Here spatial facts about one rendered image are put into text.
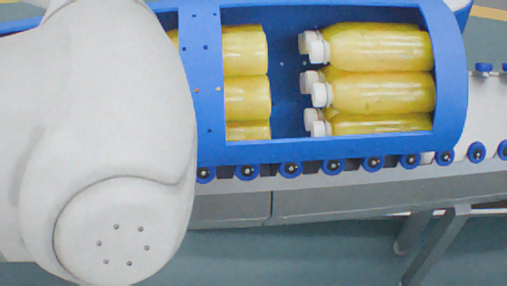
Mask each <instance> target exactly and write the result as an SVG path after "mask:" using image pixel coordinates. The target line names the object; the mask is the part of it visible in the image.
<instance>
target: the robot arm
mask: <svg viewBox="0 0 507 286"><path fill-rule="evenodd" d="M18 1H22V2H25V3H28V4H30V5H34V6H38V7H41V8H42V9H45V10H46V11H47V12H46V14H45V16H44V18H43V20H42V21H41V23H40V26H38V27H37V28H34V29H31V30H27V31H24V32H22V33H16V34H11V35H10V36H6V37H1V38H0V262H36V263H37V264H39V265H40V266H42V267H43V268H44V269H45V270H46V271H48V272H50V273H52V274H53V275H56V276H58V277H61V278H64V279H65V280H69V281H71V282H74V283H77V284H79V285H83V286H128V285H131V284H134V283H135V282H140V281H141V280H145V279H147V278H148V277H150V276H152V275H153V274H155V272H158V271H159V270H160V269H161V268H162V267H163V266H165V265H166V264H167V263H168V262H169V261H170V260H171V258H172V256H173V255H174V254H175V253H176V252H177V250H178V248H179V246H180V243H181V242H182V240H183V238H184V235H185V233H186V230H187V226H188V224H189V222H188V221H189V217H190V214H191V210H192V206H193V201H194V195H195V189H196V163H197V151H196V146H198V134H197V124H196V113H195V108H194V103H193V99H192V95H191V92H190V89H189V86H188V83H187V77H186V75H185V71H184V66H183V63H182V61H181V59H180V56H179V54H178V52H177V49H176V48H175V47H174V46H175V45H174V44H173V43H172V42H171V40H170V39H169V38H168V37H167V36H166V32H165V31H164V29H163V28H162V27H161V25H160V21H159V20H158V19H157V17H156V16H155V14H154V13H153V11H152V10H151V9H149V8H148V6H147V5H145V4H144V1H143V0H18Z"/></svg>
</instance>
